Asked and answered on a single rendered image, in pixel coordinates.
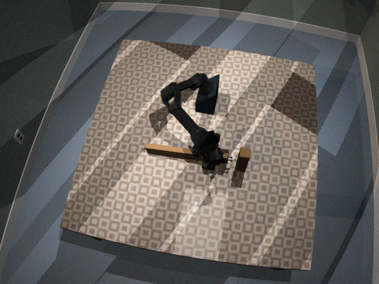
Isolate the brown wooden board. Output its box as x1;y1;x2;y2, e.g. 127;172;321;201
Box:
145;143;232;164

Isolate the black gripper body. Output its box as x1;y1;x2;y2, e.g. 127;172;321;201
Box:
202;133;220;171

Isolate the dark brown wooden post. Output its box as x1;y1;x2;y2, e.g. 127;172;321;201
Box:
236;147;250;172

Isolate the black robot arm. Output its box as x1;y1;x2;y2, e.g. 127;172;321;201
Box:
161;73;224;165

